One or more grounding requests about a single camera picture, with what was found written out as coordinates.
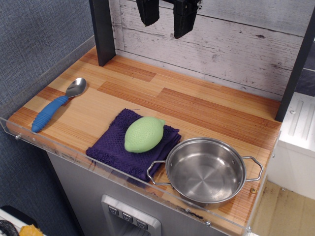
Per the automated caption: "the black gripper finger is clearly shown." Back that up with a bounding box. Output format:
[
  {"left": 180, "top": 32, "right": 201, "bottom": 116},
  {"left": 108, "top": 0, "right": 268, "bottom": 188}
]
[
  {"left": 173, "top": 0, "right": 197, "bottom": 39},
  {"left": 136, "top": 0, "right": 159, "bottom": 27}
]

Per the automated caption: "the green plastic lime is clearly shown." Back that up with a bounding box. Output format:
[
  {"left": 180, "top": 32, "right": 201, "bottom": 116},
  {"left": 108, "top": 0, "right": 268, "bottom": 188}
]
[{"left": 124, "top": 117, "right": 165, "bottom": 153}]

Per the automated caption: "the stainless steel pot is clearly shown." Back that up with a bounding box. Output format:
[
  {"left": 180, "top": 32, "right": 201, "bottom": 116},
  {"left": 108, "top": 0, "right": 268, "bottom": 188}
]
[{"left": 147, "top": 137, "right": 251, "bottom": 209}]

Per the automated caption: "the purple folded towel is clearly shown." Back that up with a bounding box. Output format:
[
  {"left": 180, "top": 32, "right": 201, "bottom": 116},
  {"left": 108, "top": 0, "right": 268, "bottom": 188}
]
[{"left": 86, "top": 109, "right": 181, "bottom": 181}]

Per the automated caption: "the white appliance at right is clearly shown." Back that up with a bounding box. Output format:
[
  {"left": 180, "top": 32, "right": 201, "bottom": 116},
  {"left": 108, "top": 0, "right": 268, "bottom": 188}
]
[{"left": 266, "top": 92, "right": 315, "bottom": 199}]

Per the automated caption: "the silver dispenser button panel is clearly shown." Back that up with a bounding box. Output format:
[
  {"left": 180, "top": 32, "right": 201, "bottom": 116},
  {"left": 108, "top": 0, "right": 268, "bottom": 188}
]
[{"left": 101, "top": 194, "right": 162, "bottom": 236}]

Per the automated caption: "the yellow and black object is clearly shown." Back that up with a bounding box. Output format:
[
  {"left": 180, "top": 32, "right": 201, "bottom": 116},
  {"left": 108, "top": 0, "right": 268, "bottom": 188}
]
[{"left": 0, "top": 206, "right": 44, "bottom": 236}]

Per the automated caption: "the black left shelf post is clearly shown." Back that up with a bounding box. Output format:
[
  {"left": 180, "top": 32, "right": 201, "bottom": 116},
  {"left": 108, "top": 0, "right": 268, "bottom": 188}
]
[{"left": 89, "top": 0, "right": 116, "bottom": 66}]

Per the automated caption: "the black shelf post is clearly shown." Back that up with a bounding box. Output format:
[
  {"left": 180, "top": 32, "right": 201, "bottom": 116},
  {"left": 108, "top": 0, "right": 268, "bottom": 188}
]
[
  {"left": 89, "top": 0, "right": 116, "bottom": 66},
  {"left": 275, "top": 9, "right": 315, "bottom": 122}
]

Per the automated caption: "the blue handled metal spoon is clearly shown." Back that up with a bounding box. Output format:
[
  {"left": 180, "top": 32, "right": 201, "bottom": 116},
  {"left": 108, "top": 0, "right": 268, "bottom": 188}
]
[{"left": 31, "top": 78, "right": 87, "bottom": 133}]

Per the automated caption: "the black right shelf post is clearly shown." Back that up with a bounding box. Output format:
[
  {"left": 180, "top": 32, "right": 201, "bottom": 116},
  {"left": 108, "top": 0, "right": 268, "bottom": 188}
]
[{"left": 275, "top": 9, "right": 315, "bottom": 122}]

